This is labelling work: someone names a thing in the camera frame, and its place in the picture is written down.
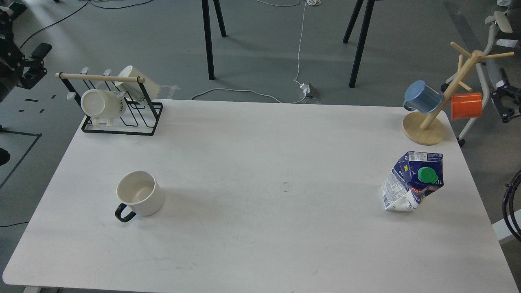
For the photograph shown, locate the white cup rear on rack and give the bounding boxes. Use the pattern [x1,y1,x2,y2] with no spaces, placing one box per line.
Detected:
[115,65,160,104]

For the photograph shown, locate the white mug black handle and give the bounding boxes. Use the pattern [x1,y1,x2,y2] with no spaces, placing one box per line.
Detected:
[115,171,164,223]

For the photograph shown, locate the grey office chair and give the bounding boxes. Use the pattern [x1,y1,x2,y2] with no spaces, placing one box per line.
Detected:
[456,10,521,148]

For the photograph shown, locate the black cable right edge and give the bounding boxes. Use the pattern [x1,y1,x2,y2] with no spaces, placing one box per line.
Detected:
[502,169,521,243]

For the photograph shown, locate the grey power adapter plug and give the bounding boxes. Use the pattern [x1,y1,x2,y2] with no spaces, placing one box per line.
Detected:
[300,83,320,100]

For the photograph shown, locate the white power cable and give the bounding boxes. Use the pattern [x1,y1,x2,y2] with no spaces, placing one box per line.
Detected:
[191,0,322,104]

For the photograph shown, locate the white cup on rack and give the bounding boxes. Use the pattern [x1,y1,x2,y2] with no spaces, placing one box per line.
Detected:
[115,65,160,104]
[80,89,126,119]

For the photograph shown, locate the black table leg right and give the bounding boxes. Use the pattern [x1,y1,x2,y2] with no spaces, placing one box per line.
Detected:
[343,0,376,88]

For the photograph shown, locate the black wire cup rack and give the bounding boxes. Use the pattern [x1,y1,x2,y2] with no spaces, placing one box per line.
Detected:
[55,68,164,136]

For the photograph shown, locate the white cup front on rack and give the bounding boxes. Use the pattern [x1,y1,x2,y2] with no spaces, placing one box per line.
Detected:
[80,89,126,119]

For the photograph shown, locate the blue mug on tree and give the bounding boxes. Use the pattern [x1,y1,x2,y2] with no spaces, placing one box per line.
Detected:
[403,80,444,114]

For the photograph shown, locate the black table leg left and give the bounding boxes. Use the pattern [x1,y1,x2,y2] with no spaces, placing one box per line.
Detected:
[201,0,227,80]

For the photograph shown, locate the wooden mug tree stand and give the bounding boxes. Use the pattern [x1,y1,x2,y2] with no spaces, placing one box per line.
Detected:
[402,42,515,145]

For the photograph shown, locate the black cable on floor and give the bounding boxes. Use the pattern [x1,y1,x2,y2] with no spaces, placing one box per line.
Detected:
[20,0,154,49]

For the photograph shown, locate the orange mug on tree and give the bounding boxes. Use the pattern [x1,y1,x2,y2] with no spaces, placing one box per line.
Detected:
[451,92,483,120]

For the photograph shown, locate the blue white milk carton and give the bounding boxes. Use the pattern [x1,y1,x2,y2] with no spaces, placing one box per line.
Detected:
[381,151,444,212]

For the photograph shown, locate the black table leg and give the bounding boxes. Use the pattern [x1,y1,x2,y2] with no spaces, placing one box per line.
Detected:
[343,0,376,88]
[201,0,227,80]

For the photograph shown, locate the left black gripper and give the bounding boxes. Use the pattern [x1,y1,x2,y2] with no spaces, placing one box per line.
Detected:
[0,41,53,102]

